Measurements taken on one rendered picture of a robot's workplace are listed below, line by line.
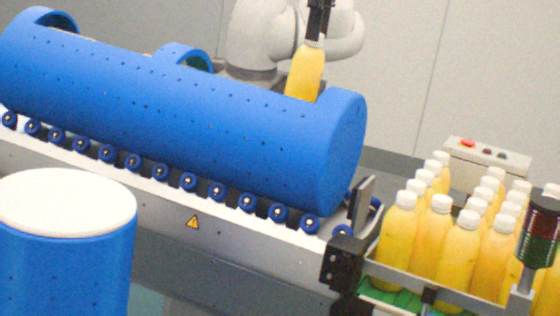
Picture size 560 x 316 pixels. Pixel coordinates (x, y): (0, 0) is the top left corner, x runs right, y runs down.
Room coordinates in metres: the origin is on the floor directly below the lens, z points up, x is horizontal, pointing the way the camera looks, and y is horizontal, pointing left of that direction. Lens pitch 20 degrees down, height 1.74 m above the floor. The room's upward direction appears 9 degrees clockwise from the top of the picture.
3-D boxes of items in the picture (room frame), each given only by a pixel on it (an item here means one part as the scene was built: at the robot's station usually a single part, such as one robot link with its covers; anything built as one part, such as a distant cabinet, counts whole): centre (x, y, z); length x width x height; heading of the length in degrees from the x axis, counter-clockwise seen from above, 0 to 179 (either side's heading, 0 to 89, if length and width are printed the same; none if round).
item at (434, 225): (1.52, -0.43, 0.99); 0.07 x 0.07 x 0.19
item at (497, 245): (1.47, -0.55, 0.99); 0.07 x 0.07 x 0.19
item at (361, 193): (1.68, -0.30, 0.99); 0.10 x 0.02 x 0.12; 156
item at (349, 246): (1.48, -0.26, 0.95); 0.10 x 0.07 x 0.10; 156
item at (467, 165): (1.86, -0.60, 1.05); 0.20 x 0.10 x 0.10; 66
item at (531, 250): (1.20, -0.50, 1.18); 0.06 x 0.06 x 0.05
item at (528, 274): (1.20, -0.50, 1.18); 0.06 x 0.06 x 0.16
